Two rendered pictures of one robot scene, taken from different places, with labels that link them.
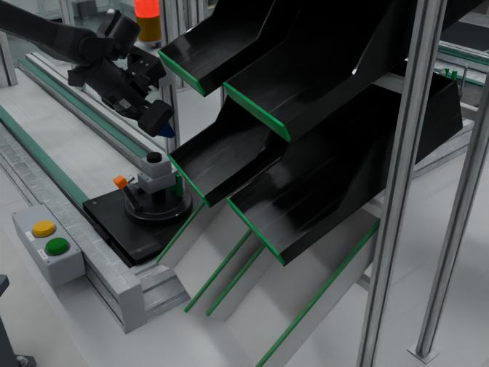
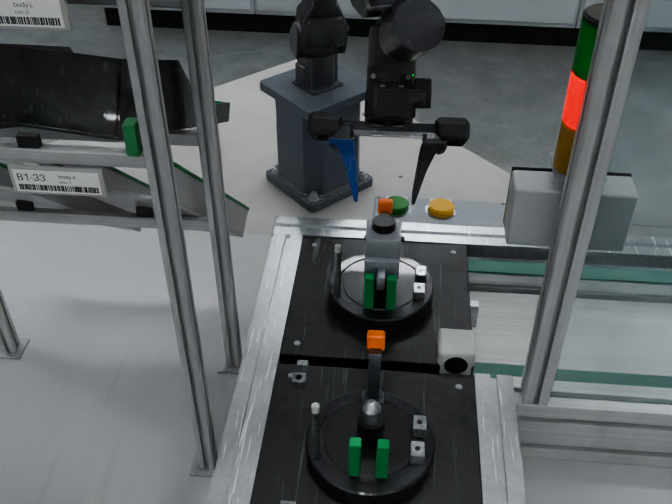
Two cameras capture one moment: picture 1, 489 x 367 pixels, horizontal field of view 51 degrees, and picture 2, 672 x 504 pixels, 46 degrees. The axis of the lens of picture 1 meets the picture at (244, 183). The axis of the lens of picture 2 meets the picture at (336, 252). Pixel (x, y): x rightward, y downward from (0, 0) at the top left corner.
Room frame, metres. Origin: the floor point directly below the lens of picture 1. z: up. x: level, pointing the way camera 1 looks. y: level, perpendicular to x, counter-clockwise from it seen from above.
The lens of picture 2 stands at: (1.38, -0.44, 1.68)
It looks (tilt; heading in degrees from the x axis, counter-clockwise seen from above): 39 degrees down; 133
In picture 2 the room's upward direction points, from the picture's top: straight up
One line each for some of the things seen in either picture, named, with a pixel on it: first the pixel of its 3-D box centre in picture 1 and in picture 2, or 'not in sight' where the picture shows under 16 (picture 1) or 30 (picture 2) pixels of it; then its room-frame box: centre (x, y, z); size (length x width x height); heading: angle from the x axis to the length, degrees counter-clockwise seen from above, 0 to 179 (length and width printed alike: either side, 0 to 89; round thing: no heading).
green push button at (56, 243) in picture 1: (57, 247); (396, 207); (0.76, 0.36, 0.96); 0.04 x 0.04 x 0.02
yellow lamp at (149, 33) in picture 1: (148, 26); (583, 144); (1.10, 0.20, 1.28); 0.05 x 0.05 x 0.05
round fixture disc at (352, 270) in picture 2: (158, 203); (380, 289); (0.88, 0.18, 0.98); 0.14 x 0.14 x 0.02
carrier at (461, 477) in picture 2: not in sight; (371, 425); (1.04, -0.02, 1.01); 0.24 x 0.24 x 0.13; 38
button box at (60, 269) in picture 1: (47, 242); (439, 225); (0.82, 0.40, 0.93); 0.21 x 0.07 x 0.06; 38
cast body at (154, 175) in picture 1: (159, 168); (382, 247); (0.89, 0.17, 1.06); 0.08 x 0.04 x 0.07; 128
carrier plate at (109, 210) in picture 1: (159, 210); (380, 300); (0.88, 0.18, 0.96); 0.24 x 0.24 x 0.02; 38
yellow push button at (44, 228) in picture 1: (44, 229); (441, 210); (0.82, 0.40, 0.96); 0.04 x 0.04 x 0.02
